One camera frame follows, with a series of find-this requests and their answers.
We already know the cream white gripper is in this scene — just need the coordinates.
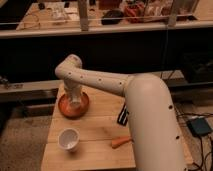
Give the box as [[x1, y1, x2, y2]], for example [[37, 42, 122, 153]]
[[64, 80, 82, 103]]

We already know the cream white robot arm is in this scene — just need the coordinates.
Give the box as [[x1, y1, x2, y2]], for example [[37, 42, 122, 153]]
[[55, 54, 188, 171]]

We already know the white paper cup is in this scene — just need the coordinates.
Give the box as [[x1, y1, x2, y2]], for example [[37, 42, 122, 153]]
[[58, 128, 80, 152]]

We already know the black striped object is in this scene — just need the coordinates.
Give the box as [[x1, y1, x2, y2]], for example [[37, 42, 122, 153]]
[[117, 105, 129, 126]]

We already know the orange carrot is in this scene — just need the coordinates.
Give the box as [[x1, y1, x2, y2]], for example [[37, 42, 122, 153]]
[[111, 136, 132, 149]]

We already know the clear plastic bag on bench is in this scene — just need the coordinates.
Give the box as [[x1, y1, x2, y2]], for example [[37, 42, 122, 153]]
[[51, 2, 67, 22]]

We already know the black round object on bench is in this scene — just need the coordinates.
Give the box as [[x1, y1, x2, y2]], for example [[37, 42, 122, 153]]
[[101, 9, 124, 25]]

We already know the red orange clutter on bench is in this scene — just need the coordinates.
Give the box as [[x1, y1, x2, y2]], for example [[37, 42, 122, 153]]
[[124, 2, 145, 23]]

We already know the dark box on floor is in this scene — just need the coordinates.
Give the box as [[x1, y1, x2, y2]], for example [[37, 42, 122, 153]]
[[187, 118, 213, 137]]

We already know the wooden post left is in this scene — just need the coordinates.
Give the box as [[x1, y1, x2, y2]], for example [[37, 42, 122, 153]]
[[78, 0, 89, 31]]

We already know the wooden post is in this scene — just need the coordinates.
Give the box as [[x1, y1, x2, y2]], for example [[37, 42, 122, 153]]
[[168, 0, 181, 27], [78, 0, 89, 31]]

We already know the wooden post right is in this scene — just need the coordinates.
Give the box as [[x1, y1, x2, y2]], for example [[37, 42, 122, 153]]
[[168, 0, 181, 27]]

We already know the black cable on floor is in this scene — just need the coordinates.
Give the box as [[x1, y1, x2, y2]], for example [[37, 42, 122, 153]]
[[181, 111, 213, 171]]

